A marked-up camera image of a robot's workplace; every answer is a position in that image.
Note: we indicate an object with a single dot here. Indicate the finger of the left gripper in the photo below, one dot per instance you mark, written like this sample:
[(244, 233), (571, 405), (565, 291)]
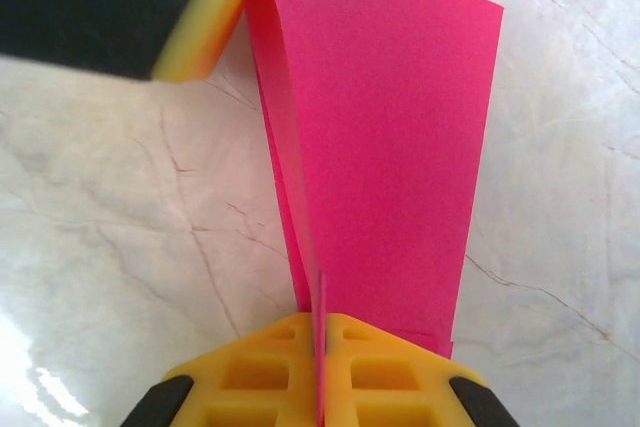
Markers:
[(100, 2)]

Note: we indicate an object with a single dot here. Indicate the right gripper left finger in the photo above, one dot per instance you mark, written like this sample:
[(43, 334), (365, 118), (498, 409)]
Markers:
[(240, 377)]

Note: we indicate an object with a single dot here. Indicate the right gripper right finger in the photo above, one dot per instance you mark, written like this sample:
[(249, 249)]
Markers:
[(400, 377)]

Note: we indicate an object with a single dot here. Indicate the pink paper sheet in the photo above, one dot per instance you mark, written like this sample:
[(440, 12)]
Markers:
[(390, 147)]

